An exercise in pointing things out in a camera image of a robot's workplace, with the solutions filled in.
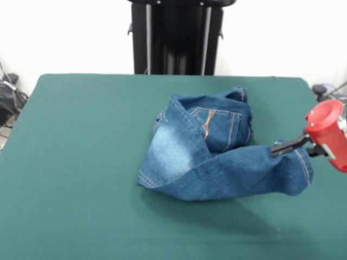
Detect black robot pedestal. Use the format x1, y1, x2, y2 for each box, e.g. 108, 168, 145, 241
128, 0, 237, 76

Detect grey chair base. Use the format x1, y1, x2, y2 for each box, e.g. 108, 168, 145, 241
311, 82, 347, 135

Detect dark green table cloth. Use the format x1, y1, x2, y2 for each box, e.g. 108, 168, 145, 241
0, 73, 347, 260

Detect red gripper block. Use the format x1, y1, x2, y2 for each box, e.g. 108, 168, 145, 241
270, 99, 347, 173

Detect blue denim jeans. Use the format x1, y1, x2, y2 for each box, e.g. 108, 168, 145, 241
137, 86, 314, 202

